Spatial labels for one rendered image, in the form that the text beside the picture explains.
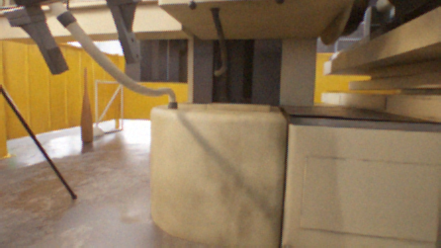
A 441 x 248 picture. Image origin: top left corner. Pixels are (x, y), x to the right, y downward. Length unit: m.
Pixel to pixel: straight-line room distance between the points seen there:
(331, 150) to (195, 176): 0.58
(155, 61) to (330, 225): 1.45
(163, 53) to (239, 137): 1.01
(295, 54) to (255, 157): 0.83
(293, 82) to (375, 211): 0.85
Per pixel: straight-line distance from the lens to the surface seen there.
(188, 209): 1.10
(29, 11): 0.43
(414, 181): 1.10
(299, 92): 1.53
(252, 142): 0.93
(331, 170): 0.98
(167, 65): 1.69
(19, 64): 3.04
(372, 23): 1.61
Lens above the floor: 0.70
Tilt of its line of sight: 5 degrees down
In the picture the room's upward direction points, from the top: 2 degrees clockwise
